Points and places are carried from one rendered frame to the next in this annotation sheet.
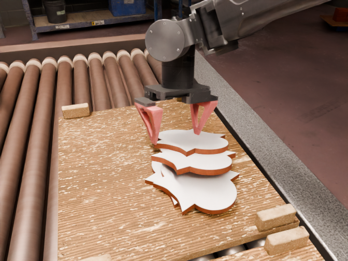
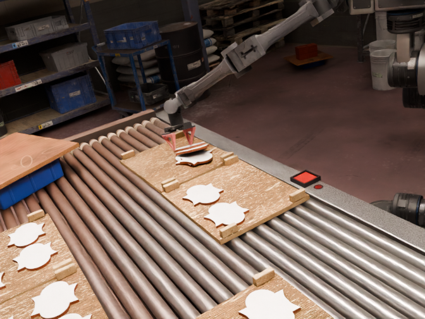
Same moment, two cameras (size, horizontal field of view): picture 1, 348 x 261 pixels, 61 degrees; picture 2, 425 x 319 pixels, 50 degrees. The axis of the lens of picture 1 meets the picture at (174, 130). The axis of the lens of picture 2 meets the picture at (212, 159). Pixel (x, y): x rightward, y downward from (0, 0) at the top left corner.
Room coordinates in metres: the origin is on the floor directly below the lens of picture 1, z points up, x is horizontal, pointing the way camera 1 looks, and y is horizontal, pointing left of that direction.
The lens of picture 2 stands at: (-1.34, 0.23, 1.73)
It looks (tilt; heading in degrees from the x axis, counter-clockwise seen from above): 25 degrees down; 349
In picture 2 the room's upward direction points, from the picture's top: 11 degrees counter-clockwise
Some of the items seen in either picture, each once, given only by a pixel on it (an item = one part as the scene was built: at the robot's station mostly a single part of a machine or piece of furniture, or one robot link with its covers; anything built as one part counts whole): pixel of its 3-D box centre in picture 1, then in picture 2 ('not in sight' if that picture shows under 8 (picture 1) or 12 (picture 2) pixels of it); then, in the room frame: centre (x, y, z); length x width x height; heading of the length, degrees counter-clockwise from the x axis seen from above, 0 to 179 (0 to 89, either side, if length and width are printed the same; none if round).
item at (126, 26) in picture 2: not in sight; (132, 35); (3.79, -0.17, 0.96); 0.50 x 0.38 x 0.21; 39
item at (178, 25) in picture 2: not in sight; (181, 62); (4.25, -0.70, 0.44); 0.59 x 0.59 x 0.88
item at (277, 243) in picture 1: (286, 240); (231, 160); (0.24, -0.15, 0.95); 0.06 x 0.02 x 0.03; 106
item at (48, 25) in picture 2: not in sight; (36, 28); (4.55, 0.83, 1.16); 0.60 x 0.40 x 0.15; 117
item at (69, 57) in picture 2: not in sight; (65, 56); (4.65, 0.63, 0.76); 0.50 x 0.36 x 0.24; 120
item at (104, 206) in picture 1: (154, 161); (176, 160); (0.42, 0.04, 0.93); 0.41 x 0.35 x 0.02; 17
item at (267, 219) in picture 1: (275, 217); (227, 157); (0.28, -0.15, 0.95); 0.06 x 0.02 x 0.03; 107
